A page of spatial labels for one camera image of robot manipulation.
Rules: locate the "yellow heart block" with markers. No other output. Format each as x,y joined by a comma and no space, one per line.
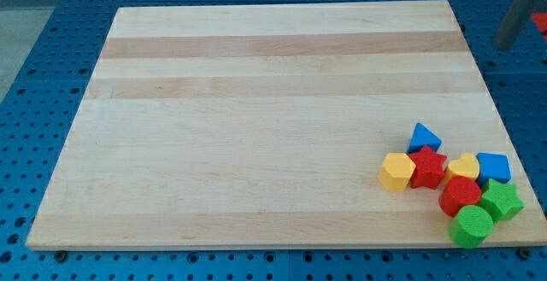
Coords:
467,165

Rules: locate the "red object behind pole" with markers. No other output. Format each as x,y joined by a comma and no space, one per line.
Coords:
540,21

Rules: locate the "blue triangle block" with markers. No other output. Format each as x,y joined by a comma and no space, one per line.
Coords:
423,136

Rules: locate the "green star block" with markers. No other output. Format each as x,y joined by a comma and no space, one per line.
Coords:
500,200

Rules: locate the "large wooden board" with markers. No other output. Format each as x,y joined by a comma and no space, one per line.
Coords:
265,126

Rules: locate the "red cylinder block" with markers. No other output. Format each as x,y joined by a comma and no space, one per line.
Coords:
458,193

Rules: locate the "green cylinder block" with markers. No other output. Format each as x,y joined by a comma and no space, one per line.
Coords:
470,227

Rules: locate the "yellow hexagon block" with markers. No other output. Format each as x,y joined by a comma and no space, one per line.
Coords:
396,171

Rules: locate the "blue cube block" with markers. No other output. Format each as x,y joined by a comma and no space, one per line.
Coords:
493,166

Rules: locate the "red star block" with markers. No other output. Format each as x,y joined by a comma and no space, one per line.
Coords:
429,171

